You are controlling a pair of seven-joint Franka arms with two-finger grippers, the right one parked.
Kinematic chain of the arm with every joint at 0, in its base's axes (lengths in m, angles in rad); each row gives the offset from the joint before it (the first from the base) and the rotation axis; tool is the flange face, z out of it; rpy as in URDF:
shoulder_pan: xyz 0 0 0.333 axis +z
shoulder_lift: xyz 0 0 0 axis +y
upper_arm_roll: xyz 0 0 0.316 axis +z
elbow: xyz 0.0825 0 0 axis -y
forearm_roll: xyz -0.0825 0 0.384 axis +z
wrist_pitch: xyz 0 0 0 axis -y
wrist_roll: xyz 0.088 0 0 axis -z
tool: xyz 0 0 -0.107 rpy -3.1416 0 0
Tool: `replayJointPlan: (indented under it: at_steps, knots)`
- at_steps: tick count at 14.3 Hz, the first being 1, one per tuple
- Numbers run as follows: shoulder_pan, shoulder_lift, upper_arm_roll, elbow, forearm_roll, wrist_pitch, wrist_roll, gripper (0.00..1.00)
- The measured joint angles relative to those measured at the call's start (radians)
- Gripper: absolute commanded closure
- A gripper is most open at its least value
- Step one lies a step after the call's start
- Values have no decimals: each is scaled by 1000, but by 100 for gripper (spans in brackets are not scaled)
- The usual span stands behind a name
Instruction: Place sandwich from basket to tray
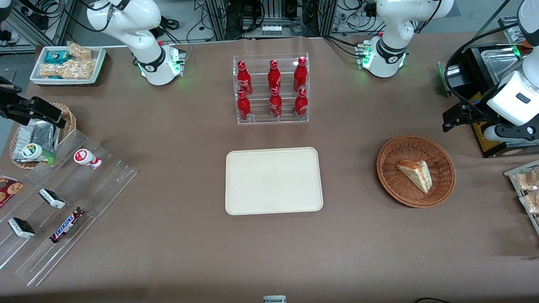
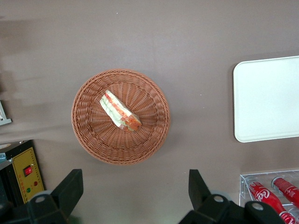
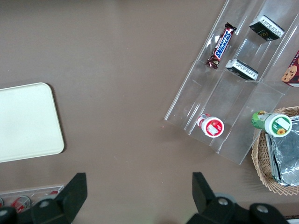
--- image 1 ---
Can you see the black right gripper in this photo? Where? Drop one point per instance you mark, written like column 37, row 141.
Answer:
column 9, row 106

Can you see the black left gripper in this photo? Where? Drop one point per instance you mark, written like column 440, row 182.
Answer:
column 475, row 112

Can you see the triangular sandwich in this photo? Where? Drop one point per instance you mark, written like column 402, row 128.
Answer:
column 417, row 174

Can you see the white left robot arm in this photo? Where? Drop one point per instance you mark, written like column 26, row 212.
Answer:
column 389, row 25

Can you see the light brown wicker basket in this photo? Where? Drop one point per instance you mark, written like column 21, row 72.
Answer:
column 69, row 120

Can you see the white rectangular snack tray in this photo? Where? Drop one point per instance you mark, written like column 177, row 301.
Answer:
column 99, row 59

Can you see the round dark brown wicker basket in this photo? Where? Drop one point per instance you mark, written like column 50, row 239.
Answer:
column 391, row 168

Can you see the grey pastry tray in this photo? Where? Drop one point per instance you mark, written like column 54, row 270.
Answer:
column 511, row 176

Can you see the beige plastic serving tray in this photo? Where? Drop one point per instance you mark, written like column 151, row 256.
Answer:
column 273, row 181

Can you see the silver foil wrapped package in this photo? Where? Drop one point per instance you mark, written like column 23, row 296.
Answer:
column 44, row 134
column 23, row 141

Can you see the black food warmer machine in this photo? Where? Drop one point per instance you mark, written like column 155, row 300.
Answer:
column 459, row 82

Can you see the green lid yogurt bottle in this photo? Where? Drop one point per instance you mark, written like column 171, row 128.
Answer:
column 36, row 152

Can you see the large clear rice cracker pack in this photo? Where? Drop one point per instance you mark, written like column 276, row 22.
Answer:
column 67, row 69

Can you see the teal snack packet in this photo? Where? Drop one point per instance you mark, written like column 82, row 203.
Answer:
column 57, row 57

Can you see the red white yogurt bottle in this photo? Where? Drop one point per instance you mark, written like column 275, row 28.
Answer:
column 86, row 158

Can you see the small clear rice cracker pack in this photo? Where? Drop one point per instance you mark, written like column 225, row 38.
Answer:
column 80, row 51

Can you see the steel food pan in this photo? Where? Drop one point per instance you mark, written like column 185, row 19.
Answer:
column 501, row 63

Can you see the red cookie package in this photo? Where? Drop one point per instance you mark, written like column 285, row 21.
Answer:
column 9, row 189

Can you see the black white snack bar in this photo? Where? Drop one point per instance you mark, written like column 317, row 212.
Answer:
column 21, row 227
column 52, row 198

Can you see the clear acrylic stepped display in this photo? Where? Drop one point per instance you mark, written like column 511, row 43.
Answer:
column 84, row 193

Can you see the clear wrapped pastry pack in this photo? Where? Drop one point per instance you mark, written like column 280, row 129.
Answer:
column 528, row 180
column 531, row 203

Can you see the orange fried food piece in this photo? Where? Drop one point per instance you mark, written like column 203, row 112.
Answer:
column 526, row 43

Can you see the brown snickers bar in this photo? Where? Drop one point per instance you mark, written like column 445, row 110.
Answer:
column 66, row 225

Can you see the red cola bottle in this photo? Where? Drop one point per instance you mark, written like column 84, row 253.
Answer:
column 300, row 73
column 244, row 80
column 301, row 105
column 274, row 75
column 243, row 107
column 275, row 105

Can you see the clear acrylic bottle rack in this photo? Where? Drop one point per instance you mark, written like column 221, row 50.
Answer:
column 259, row 115

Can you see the white power strip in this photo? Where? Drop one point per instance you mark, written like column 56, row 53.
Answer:
column 271, row 30

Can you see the black equipment rack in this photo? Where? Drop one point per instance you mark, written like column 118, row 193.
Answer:
column 244, row 17

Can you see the small white grey device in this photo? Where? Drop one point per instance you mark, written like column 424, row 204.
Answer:
column 274, row 299

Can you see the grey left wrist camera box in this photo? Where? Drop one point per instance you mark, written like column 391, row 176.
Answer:
column 511, row 133

